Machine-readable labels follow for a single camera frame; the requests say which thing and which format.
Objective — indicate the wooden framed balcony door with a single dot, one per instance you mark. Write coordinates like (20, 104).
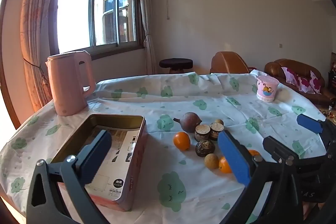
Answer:
(11, 111)

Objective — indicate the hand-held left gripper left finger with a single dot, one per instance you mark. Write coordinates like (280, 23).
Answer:
(97, 155)

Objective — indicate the small orange mandarin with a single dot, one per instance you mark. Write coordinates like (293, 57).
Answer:
(254, 153)
(224, 165)

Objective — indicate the brown leather sofa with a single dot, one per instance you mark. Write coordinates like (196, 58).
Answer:
(275, 69)

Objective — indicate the sliding glass window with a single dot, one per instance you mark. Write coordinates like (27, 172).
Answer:
(76, 16)

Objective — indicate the pink cartoon-printed cup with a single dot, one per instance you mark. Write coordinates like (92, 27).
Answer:
(266, 87)

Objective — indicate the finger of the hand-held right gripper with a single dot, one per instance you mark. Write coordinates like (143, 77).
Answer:
(275, 148)
(309, 123)

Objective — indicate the smooth oval orange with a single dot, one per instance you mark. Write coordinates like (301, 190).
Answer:
(181, 141)

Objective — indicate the white green-printed tablecloth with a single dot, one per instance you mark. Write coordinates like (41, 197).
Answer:
(183, 98)

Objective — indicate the brown stemmed round fruit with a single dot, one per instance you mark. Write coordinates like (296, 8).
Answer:
(189, 121)

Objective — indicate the dark round stool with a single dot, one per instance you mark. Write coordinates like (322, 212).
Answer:
(176, 63)

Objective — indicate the pink floral cushion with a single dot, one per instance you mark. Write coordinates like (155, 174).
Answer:
(312, 82)
(290, 75)

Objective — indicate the pink patterned curtain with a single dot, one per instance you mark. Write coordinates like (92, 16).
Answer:
(36, 29)

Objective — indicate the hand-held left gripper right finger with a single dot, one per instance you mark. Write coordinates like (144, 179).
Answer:
(233, 161)

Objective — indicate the round tan longan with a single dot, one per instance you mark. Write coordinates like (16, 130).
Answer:
(219, 122)
(211, 161)

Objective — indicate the brown leather chair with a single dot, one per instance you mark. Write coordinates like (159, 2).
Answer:
(228, 62)

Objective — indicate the rectangular metal tin box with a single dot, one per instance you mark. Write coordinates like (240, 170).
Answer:
(118, 120)

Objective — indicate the pale tied curtain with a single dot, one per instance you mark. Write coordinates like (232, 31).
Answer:
(148, 29)

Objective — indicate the dark brown water chestnut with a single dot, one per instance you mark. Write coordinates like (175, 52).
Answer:
(216, 131)
(205, 148)
(202, 132)

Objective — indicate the printed paper liner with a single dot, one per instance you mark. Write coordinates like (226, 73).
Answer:
(120, 161)

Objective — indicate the pink electric kettle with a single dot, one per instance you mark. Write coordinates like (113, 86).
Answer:
(65, 82)

